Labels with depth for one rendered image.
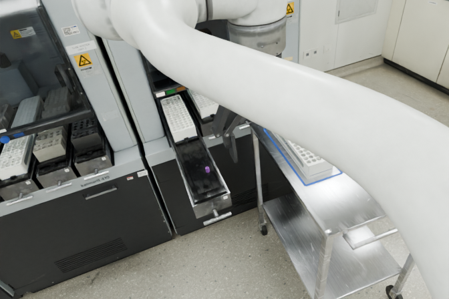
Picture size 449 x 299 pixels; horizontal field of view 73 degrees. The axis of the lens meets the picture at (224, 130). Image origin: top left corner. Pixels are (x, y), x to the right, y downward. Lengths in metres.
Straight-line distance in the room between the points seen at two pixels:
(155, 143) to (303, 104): 1.27
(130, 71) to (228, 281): 1.18
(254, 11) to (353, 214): 0.73
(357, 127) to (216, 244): 1.74
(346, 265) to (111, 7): 1.39
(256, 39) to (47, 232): 1.44
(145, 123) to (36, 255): 0.86
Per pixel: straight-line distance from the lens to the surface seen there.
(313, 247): 1.56
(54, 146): 1.45
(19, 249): 1.79
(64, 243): 1.77
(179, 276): 1.86
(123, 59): 1.27
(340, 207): 1.02
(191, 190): 1.08
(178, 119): 1.34
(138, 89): 1.33
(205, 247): 1.91
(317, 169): 1.06
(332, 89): 0.22
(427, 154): 0.20
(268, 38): 0.46
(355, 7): 3.17
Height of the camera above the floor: 1.61
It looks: 38 degrees down
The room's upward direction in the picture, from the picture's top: 9 degrees counter-clockwise
